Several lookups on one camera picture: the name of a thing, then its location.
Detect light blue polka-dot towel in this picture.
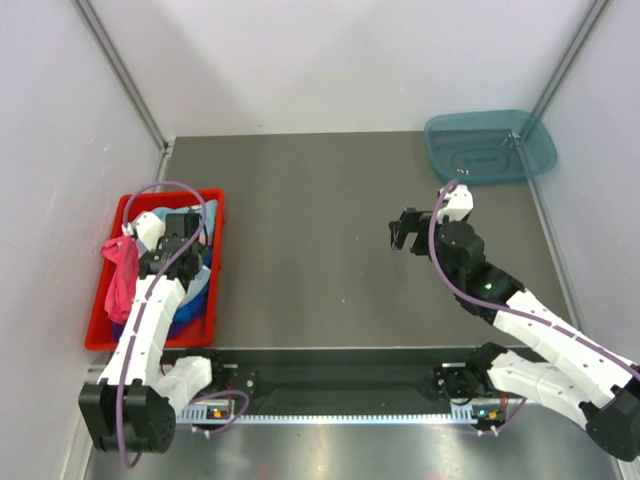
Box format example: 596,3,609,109
152,200,218,268

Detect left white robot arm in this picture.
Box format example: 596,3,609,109
78,211,227,455

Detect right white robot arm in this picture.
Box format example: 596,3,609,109
389,208,639,462

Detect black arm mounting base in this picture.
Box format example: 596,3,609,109
162,347,506,417

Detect pink towel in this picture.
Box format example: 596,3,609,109
101,235,139,325

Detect purple towel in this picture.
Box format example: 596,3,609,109
111,322,190,342

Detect teal translucent plastic tray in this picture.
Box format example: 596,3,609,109
424,109,558,186

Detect red plastic bin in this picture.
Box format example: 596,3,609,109
85,188,225,351

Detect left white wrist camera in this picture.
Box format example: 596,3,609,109
121,211,165,255

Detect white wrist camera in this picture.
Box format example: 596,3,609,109
436,184,474,224
121,211,165,255

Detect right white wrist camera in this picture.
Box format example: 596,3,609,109
436,184,474,224

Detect left aluminium frame post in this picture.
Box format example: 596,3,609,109
71,0,169,154

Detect aluminium frame post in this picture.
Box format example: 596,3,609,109
532,0,613,118
71,0,169,154

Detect white slotted cable duct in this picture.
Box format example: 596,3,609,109
176,401,504,426

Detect right aluminium frame post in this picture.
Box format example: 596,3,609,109
532,0,613,118

